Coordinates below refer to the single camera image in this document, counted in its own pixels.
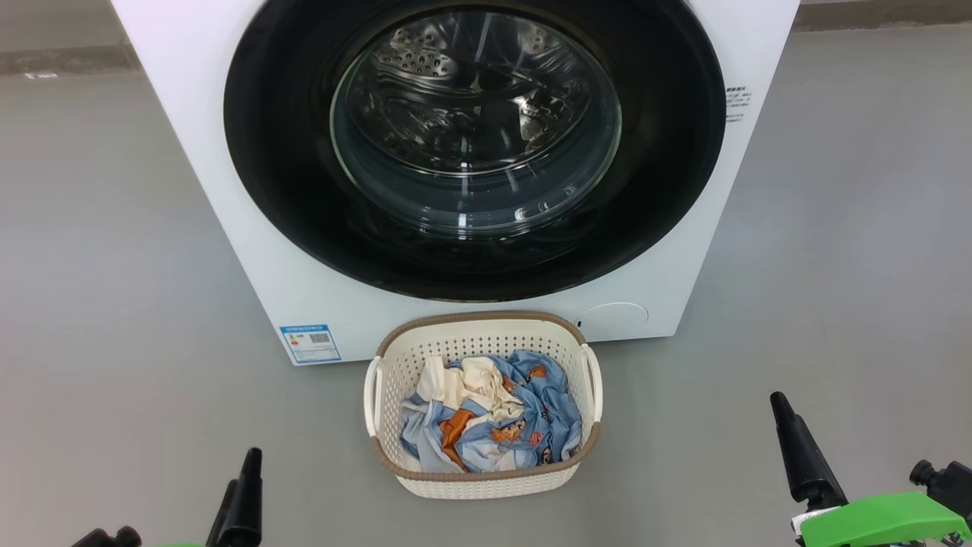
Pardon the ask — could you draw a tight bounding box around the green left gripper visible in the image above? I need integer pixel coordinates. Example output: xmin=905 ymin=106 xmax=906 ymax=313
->
xmin=159 ymin=448 xmax=264 ymax=547

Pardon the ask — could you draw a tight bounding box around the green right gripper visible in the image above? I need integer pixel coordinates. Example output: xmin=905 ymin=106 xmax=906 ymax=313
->
xmin=770 ymin=391 xmax=972 ymax=547

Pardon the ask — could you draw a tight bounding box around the blue patterned garment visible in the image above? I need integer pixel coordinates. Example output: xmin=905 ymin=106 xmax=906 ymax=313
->
xmin=400 ymin=349 xmax=584 ymax=473

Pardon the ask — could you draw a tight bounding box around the cream white garment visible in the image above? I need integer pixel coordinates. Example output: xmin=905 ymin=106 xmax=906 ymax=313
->
xmin=421 ymin=355 xmax=525 ymax=422

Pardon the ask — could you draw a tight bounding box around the round black glass washer door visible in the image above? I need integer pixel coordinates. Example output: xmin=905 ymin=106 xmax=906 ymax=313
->
xmin=223 ymin=0 xmax=727 ymax=302

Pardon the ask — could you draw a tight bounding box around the white front-load washing machine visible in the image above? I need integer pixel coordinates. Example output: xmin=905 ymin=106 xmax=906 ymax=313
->
xmin=110 ymin=0 xmax=802 ymax=367

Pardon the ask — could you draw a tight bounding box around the stainless steel washing machine drum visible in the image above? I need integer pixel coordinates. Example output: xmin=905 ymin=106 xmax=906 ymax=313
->
xmin=338 ymin=8 xmax=620 ymax=229

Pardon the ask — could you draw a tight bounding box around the blue energy label sticker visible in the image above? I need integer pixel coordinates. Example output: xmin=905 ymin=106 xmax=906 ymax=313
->
xmin=279 ymin=324 xmax=342 ymax=365

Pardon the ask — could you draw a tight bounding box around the round white filter cover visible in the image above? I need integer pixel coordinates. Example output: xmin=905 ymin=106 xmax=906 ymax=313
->
xmin=581 ymin=302 xmax=650 ymax=340

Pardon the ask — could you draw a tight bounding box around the cream perforated laundry basket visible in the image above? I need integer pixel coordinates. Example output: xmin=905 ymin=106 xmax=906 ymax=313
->
xmin=363 ymin=310 xmax=604 ymax=500

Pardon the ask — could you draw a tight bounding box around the black text warning label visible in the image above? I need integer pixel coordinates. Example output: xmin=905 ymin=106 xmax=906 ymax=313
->
xmin=724 ymin=85 xmax=754 ymax=125

